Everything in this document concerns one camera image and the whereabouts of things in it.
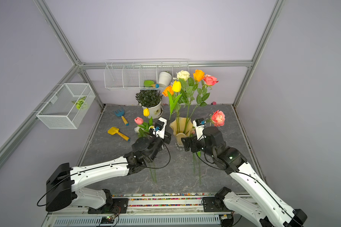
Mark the potted green plant white pot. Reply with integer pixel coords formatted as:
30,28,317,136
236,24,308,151
135,89,163,119

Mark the orange rose tall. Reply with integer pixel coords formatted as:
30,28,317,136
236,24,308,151
185,70,206,124

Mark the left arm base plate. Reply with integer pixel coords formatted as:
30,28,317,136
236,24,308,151
88,198,129,214

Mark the white empty flower pot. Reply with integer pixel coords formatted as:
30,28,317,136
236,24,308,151
158,72,173,88

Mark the blue toy rake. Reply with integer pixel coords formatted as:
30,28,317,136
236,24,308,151
114,108,129,126

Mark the white wire wall shelf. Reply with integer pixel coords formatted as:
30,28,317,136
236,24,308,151
104,59,189,90

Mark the pink tulip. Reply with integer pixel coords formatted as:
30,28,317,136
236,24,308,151
135,117,149,134

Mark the yellow wavy glass vase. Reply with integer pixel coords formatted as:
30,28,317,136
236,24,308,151
170,117,195,148

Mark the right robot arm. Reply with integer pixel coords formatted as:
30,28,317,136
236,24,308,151
181,126,307,227

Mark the yellow tulip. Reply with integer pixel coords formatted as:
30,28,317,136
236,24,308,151
142,108,153,129
166,81,182,118

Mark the aluminium rail frame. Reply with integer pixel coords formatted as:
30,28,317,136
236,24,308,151
42,192,279,227

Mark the white wire side basket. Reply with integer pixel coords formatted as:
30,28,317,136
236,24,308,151
36,83,96,130

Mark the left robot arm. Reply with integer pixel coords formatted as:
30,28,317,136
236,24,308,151
44,132,171,212

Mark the yellow toy shovel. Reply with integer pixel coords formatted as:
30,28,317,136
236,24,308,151
108,127,130,141

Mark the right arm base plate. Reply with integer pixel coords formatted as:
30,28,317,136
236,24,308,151
201,197,225,212

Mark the green toy trowel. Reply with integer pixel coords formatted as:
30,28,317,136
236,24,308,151
144,80,159,88

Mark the pink rose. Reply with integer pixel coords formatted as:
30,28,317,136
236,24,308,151
190,74,218,113
206,110,225,127

